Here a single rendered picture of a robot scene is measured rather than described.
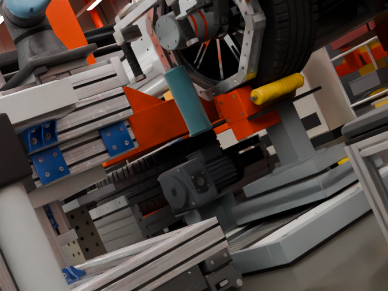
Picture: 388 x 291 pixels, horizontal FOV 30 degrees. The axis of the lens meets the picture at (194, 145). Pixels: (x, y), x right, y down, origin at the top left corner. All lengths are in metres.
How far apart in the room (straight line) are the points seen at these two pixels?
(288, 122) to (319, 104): 4.83
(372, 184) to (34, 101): 0.88
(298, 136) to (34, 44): 1.14
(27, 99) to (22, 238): 1.40
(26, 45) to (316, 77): 5.81
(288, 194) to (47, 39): 1.08
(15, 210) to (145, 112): 2.57
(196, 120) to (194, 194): 0.30
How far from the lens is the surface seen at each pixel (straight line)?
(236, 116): 2.65
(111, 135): 2.11
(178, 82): 2.67
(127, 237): 3.07
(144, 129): 2.98
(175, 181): 2.79
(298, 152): 2.74
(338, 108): 7.76
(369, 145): 1.38
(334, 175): 2.60
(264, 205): 2.76
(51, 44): 2.07
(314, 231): 2.25
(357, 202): 2.42
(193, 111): 2.66
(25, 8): 1.96
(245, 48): 2.55
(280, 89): 2.64
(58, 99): 1.88
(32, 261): 0.46
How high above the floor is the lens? 0.39
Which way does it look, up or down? 1 degrees up
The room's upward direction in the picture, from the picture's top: 25 degrees counter-clockwise
